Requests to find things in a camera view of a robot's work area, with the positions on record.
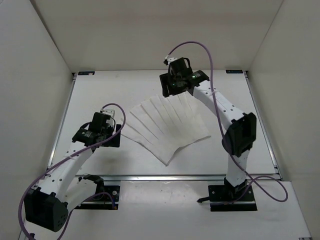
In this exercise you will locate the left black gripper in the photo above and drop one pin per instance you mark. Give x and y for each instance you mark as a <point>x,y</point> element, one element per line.
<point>115,141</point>

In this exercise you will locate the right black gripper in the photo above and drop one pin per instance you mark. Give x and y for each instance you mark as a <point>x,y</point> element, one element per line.
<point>166,80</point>

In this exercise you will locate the white pleated skirt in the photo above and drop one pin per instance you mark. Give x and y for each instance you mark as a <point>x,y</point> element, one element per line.
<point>164,125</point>

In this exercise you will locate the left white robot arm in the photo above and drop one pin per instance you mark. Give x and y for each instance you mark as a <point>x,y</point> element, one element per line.
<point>50,204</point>

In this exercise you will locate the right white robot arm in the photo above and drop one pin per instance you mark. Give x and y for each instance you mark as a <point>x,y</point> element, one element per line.
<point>238,129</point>

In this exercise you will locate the right blue corner label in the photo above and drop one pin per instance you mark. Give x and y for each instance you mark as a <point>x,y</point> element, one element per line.
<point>234,71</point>

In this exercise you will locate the blue corner label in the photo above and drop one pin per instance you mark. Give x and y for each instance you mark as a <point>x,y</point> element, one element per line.
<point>234,71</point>
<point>86,73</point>

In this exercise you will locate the left blue corner label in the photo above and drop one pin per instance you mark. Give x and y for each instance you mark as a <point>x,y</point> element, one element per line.
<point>86,73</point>

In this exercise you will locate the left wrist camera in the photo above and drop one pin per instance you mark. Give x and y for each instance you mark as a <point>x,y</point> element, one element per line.
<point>103,122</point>

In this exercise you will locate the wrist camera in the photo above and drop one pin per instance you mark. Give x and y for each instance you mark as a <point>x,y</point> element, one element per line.
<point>178,66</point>
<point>103,122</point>

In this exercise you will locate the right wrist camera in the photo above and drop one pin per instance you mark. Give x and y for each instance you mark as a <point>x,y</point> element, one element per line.
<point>178,66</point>

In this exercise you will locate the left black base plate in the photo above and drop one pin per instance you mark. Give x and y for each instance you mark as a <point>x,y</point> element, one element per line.
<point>106,197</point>

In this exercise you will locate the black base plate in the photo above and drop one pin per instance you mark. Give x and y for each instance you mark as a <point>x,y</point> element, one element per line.
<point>106,197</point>
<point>221,201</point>

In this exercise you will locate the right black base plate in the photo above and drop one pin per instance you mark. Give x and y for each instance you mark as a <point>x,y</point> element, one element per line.
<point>221,201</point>

